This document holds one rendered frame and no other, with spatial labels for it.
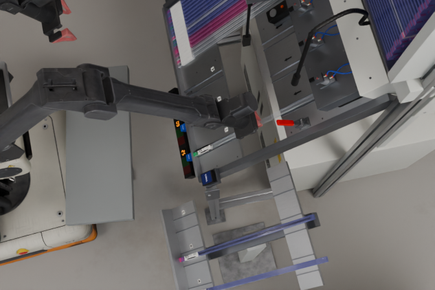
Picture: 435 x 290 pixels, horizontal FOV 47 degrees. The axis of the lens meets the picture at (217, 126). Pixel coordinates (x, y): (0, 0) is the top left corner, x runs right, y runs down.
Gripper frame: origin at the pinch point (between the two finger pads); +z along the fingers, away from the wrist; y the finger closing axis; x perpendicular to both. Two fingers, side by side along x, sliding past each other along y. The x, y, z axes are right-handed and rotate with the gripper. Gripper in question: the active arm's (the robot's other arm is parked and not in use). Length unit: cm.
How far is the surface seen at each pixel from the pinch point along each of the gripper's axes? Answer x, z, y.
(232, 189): 64, 68, -1
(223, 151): 17.4, 3.1, -2.7
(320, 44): -29.3, -8.7, 9.8
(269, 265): 57, 73, -39
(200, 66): 19.2, 3.1, 29.0
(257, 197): 38, 48, -12
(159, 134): 87, 50, 34
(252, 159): 5.7, 0.8, -9.7
